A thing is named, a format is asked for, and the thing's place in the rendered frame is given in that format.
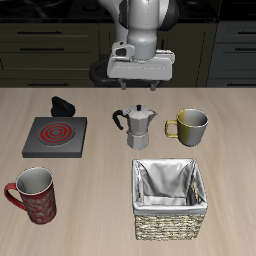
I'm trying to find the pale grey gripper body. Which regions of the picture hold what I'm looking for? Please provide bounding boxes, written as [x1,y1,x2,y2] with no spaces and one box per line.
[105,49,177,82]

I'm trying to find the silver moka pot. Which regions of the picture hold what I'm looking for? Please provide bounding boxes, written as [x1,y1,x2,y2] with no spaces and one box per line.
[112,104,159,150]

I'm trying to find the round black stove knob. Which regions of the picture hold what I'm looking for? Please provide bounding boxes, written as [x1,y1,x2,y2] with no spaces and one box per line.
[50,95,76,118]

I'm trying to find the dark grey stove plate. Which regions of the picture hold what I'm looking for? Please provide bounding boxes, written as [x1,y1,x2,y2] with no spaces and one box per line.
[21,116,88,159]

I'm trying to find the yellow and white mug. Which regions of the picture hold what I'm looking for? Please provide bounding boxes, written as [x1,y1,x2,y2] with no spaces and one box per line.
[164,108,210,148]

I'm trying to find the dark kitchen cupboards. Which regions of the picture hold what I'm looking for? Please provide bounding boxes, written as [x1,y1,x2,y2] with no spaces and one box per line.
[0,0,256,89]

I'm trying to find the wicker basket with white liner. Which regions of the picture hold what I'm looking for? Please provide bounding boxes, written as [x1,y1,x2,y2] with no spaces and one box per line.
[131,157,209,242]

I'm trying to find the red patterned mug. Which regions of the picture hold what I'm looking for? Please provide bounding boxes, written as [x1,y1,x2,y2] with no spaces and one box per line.
[3,166,58,225]

